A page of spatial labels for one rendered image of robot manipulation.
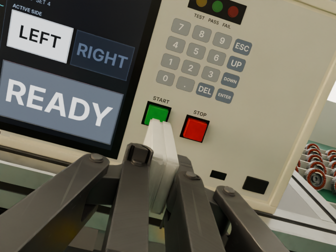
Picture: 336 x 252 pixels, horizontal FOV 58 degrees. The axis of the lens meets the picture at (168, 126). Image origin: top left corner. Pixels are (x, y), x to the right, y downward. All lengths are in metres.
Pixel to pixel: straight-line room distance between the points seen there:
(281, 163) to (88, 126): 0.19
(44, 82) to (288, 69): 0.22
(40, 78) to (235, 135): 0.18
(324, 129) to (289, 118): 7.64
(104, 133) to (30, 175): 0.07
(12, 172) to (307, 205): 0.33
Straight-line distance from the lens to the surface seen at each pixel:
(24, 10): 0.29
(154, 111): 0.27
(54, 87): 0.29
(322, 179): 1.74
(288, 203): 0.39
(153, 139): 0.17
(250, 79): 0.29
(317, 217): 0.39
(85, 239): 0.50
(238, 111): 0.29
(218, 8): 0.27
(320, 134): 7.94
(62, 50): 0.28
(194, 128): 0.28
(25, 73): 0.29
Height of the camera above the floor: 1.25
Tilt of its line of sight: 16 degrees down
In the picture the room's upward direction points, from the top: 18 degrees clockwise
